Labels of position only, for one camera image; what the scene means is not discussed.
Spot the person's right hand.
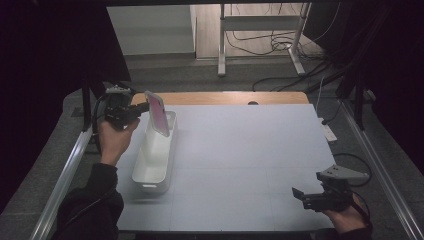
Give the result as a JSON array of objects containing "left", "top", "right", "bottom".
[{"left": 321, "top": 195, "right": 368, "bottom": 235}]

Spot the white metal desk frame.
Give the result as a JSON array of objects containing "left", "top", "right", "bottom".
[{"left": 217, "top": 2, "right": 313, "bottom": 78}]

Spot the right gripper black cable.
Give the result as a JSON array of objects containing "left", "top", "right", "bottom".
[{"left": 351, "top": 190, "right": 372, "bottom": 229}]

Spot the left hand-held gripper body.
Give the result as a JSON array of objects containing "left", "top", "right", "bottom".
[{"left": 103, "top": 85, "right": 142, "bottom": 130}]

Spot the white plastic storage bin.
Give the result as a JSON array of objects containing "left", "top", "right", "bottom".
[{"left": 131, "top": 110, "right": 178, "bottom": 195}]

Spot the tangle of black floor cables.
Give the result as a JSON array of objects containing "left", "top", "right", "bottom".
[{"left": 225, "top": 3, "right": 351, "bottom": 94}]

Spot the person's left hand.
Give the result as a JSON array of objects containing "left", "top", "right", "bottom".
[{"left": 97, "top": 117, "right": 141, "bottom": 167}]

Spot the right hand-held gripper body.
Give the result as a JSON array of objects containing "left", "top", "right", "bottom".
[{"left": 301, "top": 163, "right": 371, "bottom": 214}]

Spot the black curtain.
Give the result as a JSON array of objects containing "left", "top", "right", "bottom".
[
  {"left": 0, "top": 0, "right": 132, "bottom": 214},
  {"left": 303, "top": 0, "right": 424, "bottom": 168}
]

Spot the white table mat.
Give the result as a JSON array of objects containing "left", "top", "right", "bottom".
[{"left": 114, "top": 103, "right": 338, "bottom": 233}]

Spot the black looped cable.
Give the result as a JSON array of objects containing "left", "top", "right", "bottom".
[{"left": 333, "top": 152, "right": 374, "bottom": 188}]

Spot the wooden table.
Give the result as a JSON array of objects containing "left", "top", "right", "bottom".
[{"left": 130, "top": 91, "right": 310, "bottom": 106}]

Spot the aluminium rail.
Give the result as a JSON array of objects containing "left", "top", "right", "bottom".
[
  {"left": 29, "top": 126, "right": 101, "bottom": 240},
  {"left": 339, "top": 99, "right": 424, "bottom": 240}
]

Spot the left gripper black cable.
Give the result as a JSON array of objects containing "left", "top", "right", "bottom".
[{"left": 90, "top": 93, "right": 108, "bottom": 135}]

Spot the white cabinet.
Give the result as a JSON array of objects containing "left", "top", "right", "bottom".
[{"left": 106, "top": 4, "right": 198, "bottom": 56}]

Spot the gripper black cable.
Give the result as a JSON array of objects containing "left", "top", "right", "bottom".
[
  {"left": 90, "top": 93, "right": 108, "bottom": 135},
  {"left": 351, "top": 190, "right": 372, "bottom": 229}
]

